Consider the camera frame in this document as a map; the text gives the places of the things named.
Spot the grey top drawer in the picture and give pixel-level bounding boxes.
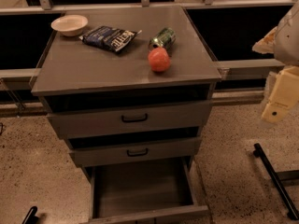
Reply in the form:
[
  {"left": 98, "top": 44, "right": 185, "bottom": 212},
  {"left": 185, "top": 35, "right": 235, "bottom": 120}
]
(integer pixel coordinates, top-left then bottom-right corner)
[{"left": 48, "top": 95, "right": 211, "bottom": 139}]

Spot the green soda can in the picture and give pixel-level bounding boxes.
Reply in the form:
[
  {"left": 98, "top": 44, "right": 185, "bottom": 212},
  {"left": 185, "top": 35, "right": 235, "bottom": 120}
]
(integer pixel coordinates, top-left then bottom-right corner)
[{"left": 149, "top": 27, "right": 176, "bottom": 50}]

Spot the black metal base leg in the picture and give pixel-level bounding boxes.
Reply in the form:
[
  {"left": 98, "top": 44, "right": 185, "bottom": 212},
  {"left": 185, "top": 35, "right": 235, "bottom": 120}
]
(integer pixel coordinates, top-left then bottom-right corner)
[{"left": 253, "top": 143, "right": 299, "bottom": 220}]

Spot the red apple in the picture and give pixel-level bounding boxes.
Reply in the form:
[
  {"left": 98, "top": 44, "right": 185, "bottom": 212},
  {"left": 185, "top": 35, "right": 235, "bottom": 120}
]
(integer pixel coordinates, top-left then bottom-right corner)
[{"left": 148, "top": 48, "right": 170, "bottom": 72}]

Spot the grey drawer cabinet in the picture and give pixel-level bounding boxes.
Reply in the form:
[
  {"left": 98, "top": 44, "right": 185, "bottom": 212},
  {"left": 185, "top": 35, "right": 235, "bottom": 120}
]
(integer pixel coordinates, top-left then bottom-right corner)
[{"left": 30, "top": 5, "right": 222, "bottom": 170}]

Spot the white bowl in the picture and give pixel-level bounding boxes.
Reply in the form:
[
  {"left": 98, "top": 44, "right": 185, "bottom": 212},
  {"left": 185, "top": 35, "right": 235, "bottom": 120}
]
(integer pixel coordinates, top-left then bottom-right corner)
[{"left": 51, "top": 15, "right": 88, "bottom": 37}]

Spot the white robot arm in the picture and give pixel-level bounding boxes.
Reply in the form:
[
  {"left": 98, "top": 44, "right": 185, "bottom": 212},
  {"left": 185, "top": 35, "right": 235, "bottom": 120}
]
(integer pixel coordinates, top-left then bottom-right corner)
[{"left": 252, "top": 2, "right": 299, "bottom": 124}]

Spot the grey middle drawer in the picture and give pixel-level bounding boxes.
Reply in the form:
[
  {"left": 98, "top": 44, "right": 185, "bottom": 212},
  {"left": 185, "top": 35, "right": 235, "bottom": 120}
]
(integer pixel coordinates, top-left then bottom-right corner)
[{"left": 68, "top": 128, "right": 201, "bottom": 167}]

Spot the grey bottom drawer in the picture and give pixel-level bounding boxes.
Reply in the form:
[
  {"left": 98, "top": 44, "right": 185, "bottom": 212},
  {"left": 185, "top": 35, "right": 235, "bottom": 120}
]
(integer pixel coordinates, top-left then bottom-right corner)
[{"left": 82, "top": 158, "right": 208, "bottom": 224}]

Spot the black object bottom left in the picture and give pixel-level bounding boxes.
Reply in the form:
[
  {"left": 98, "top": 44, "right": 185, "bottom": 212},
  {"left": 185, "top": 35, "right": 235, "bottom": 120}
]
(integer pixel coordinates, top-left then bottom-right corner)
[{"left": 22, "top": 206, "right": 38, "bottom": 224}]

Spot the grey drawer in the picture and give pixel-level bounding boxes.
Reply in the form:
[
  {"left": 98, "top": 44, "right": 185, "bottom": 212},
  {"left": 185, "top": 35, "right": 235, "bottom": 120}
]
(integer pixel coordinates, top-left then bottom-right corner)
[
  {"left": 48, "top": 95, "right": 211, "bottom": 139},
  {"left": 68, "top": 128, "right": 201, "bottom": 167},
  {"left": 82, "top": 158, "right": 208, "bottom": 224}
]

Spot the blue chip bag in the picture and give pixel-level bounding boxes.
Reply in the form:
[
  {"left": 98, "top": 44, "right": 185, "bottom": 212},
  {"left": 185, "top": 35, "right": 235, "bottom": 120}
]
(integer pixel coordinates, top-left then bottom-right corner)
[{"left": 79, "top": 26, "right": 141, "bottom": 53}]

